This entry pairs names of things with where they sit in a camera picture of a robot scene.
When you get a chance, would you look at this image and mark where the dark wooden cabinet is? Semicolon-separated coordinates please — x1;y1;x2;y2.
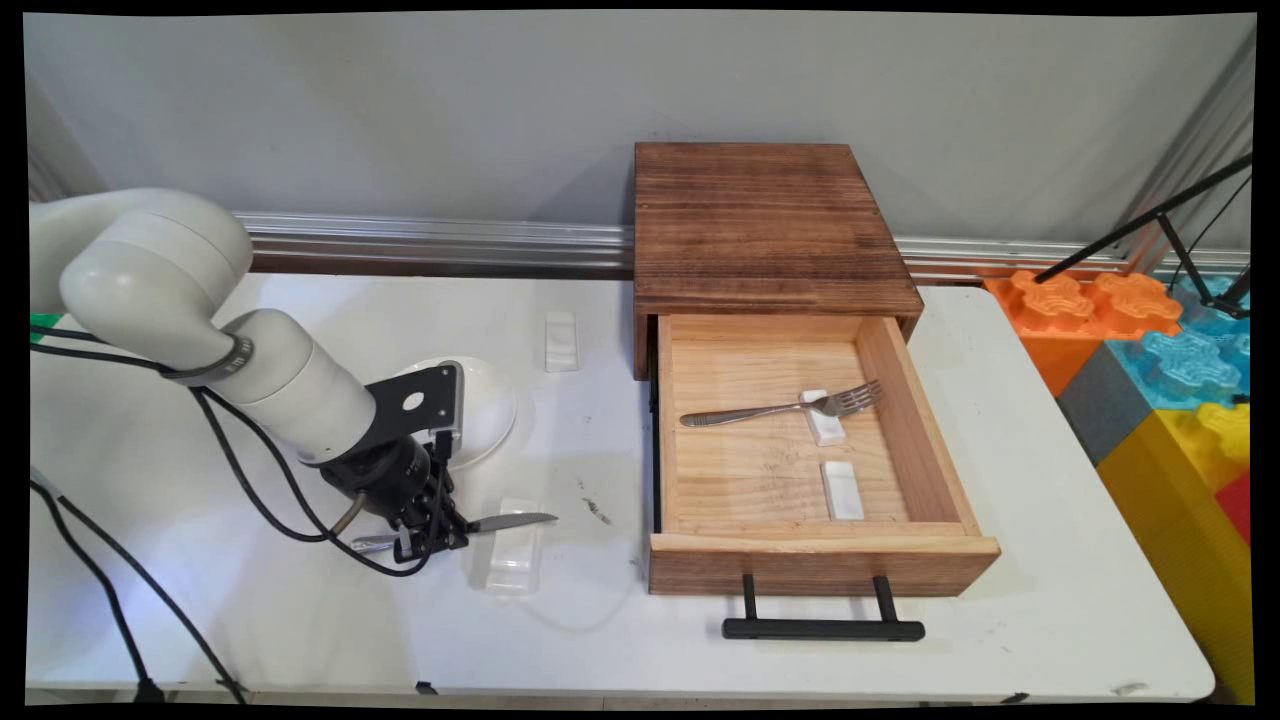
632;140;926;381

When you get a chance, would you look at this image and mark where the small white cutlery rest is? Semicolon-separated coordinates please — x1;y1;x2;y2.
543;311;581;373
798;389;847;447
820;460;866;522

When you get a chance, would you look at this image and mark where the white round plate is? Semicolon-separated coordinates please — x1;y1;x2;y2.
390;356;518;471

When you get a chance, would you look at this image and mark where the black drawer handle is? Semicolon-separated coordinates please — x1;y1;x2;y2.
722;575;926;643

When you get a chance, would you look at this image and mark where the red foam block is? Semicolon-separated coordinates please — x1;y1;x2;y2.
1215;470;1254;546

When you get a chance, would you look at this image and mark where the grey foam block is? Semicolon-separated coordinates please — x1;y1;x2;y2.
1057;343;1156;466

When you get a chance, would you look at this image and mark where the yellow foam block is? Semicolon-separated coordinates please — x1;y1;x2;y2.
1097;400;1256;703

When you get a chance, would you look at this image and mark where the black cable with plug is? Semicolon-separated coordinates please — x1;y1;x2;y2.
28;325;441;704

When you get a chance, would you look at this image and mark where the blue foam block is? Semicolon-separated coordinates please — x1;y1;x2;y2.
1105;272;1253;411

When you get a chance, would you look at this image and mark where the silver fork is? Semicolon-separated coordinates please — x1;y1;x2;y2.
679;379;884;429

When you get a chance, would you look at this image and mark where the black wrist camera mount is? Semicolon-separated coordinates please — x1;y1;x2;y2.
350;360;466;466

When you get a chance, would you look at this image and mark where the orange foam block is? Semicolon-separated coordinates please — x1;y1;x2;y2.
985;268;1184;397

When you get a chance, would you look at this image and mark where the black tripod stand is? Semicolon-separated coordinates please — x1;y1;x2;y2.
1035;150;1256;321

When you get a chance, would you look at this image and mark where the light wooden drawer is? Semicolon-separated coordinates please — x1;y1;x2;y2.
645;313;1003;599

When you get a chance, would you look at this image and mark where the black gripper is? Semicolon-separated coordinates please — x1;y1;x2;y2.
320;438;471;561

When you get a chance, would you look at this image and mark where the aluminium rail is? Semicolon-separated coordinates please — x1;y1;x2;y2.
232;210;1251;286

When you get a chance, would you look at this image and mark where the large translucent cutlery rest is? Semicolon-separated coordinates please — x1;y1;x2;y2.
470;497;546;598

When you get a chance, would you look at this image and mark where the silver table knife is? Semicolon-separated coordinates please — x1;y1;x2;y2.
352;512;559;554

